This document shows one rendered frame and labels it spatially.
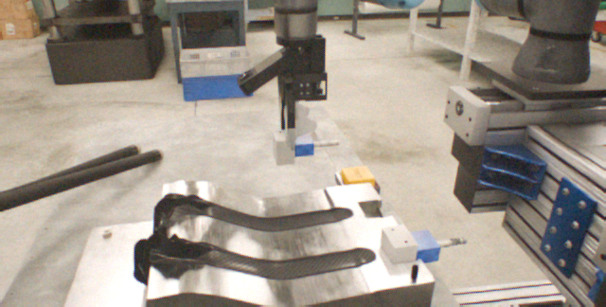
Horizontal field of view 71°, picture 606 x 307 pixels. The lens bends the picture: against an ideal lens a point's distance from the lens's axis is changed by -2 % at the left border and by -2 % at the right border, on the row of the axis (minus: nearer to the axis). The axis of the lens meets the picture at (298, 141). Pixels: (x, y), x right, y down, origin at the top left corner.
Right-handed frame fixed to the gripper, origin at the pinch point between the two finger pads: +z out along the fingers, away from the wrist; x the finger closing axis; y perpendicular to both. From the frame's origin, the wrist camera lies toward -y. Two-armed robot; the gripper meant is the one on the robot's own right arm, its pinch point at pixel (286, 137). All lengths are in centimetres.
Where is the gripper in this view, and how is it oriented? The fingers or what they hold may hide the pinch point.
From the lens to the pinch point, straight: 85.0
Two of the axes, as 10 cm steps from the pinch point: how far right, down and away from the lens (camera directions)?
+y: 9.8, -0.9, 1.8
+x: -2.0, -4.3, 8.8
